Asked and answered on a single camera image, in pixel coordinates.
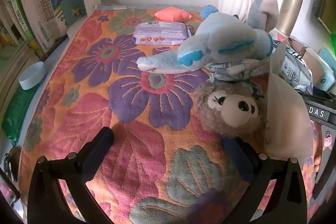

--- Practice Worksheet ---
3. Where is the blue elephant plush toy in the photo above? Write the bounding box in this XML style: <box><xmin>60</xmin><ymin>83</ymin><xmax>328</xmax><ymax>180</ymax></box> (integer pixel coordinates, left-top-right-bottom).
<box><xmin>137</xmin><ymin>0</ymin><xmax>278</xmax><ymax>75</ymax></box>

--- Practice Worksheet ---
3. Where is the light blue tape ring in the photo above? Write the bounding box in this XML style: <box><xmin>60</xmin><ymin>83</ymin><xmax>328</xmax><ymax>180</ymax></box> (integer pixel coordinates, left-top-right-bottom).
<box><xmin>18</xmin><ymin>61</ymin><xmax>47</xmax><ymax>90</ymax></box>

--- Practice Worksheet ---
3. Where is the gold steel thermos tumbler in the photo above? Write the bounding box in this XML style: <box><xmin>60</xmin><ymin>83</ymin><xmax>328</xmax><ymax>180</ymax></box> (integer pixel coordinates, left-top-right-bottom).
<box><xmin>276</xmin><ymin>0</ymin><xmax>303</xmax><ymax>36</ymax></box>

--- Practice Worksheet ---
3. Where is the grey brown bear plush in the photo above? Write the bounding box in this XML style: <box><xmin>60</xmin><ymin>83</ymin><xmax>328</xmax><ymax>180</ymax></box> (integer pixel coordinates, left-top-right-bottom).
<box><xmin>195</xmin><ymin>81</ymin><xmax>266</xmax><ymax>138</ymax></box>

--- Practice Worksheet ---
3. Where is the purple wet wipes pack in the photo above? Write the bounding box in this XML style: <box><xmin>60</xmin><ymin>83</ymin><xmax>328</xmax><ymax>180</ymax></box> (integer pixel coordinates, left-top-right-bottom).
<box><xmin>132</xmin><ymin>21</ymin><xmax>191</xmax><ymax>46</ymax></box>

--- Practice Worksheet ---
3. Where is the white down jacket wipes pouch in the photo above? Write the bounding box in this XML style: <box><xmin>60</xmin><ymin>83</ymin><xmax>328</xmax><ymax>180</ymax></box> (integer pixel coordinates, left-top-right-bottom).
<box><xmin>270</xmin><ymin>40</ymin><xmax>313</xmax><ymax>95</ymax></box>

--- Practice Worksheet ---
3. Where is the coral pink small cushion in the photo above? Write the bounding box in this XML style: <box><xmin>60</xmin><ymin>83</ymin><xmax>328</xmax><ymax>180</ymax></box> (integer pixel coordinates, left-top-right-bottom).
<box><xmin>154</xmin><ymin>7</ymin><xmax>192</xmax><ymax>23</ymax></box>

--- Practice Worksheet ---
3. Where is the row of standing books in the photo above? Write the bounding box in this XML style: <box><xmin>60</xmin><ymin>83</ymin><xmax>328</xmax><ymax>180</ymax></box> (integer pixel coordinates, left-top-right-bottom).
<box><xmin>0</xmin><ymin>0</ymin><xmax>69</xmax><ymax>93</ymax></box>

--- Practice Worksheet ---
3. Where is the green packet at table edge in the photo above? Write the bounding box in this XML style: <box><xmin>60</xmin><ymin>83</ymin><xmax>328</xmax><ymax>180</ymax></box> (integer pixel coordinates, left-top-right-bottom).
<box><xmin>1</xmin><ymin>84</ymin><xmax>39</xmax><ymax>147</ymax></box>

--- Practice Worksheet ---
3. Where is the light blue tissue pack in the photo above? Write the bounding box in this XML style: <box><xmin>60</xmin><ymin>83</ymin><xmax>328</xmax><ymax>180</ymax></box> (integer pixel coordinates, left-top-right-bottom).
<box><xmin>303</xmin><ymin>48</ymin><xmax>335</xmax><ymax>92</ymax></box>

